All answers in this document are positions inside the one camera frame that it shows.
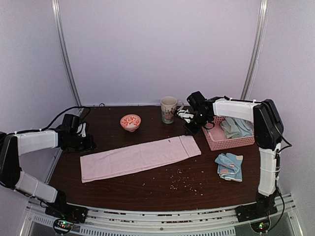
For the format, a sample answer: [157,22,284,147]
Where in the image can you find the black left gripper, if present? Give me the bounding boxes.
[65,133,96,153]

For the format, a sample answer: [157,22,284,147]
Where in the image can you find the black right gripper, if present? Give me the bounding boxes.
[184,112,212,136]

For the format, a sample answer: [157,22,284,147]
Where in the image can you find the large pink towel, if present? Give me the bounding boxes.
[80,136,201,183]

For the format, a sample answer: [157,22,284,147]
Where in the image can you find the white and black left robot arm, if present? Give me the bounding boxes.
[0,114,96,218]

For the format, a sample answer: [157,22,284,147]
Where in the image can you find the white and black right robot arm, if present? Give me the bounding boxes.
[184,91,284,217]

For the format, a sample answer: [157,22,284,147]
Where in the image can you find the pink perforated plastic basket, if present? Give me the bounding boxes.
[202,116,255,151]

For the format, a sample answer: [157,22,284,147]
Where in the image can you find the white mug with coral pattern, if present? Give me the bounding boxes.
[160,96,184,124]

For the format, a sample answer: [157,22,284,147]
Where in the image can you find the grey-green folded towel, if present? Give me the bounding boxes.
[220,117,241,139]

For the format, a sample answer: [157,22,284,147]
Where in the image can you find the light blue folded towel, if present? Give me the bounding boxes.
[234,118,253,137]

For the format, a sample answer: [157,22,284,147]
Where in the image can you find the blue patterned crumpled cloth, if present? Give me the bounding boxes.
[215,153,243,182]

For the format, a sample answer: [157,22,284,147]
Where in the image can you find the red and white patterned bowl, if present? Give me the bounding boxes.
[120,114,141,132]

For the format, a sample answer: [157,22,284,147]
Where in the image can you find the left round circuit board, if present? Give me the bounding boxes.
[53,219,74,235]

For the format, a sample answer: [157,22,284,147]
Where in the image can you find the round circuit board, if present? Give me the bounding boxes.
[251,219,271,234]
[53,219,74,235]

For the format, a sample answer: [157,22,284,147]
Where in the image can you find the right round circuit board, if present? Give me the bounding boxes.
[251,219,271,234]

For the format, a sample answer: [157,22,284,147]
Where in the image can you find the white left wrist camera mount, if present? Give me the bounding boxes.
[77,122,88,137]

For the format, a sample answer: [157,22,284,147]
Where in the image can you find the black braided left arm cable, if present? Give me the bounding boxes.
[36,105,91,133]

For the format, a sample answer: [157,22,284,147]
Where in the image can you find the aluminium right corner post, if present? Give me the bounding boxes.
[241,0,269,100]

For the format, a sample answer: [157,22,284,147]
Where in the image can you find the aluminium corner post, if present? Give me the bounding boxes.
[51,0,82,106]
[241,0,269,100]

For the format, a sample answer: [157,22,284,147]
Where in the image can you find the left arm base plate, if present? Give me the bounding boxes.
[45,205,88,224]

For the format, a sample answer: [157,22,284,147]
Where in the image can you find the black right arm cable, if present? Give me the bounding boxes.
[267,132,293,232]

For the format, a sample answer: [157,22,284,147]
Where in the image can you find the aluminium front rail frame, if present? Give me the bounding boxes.
[18,194,305,236]

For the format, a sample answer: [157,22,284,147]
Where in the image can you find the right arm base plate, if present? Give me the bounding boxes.
[235,203,278,223]

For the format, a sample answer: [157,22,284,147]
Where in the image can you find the aluminium left corner post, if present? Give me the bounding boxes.
[51,0,82,106]

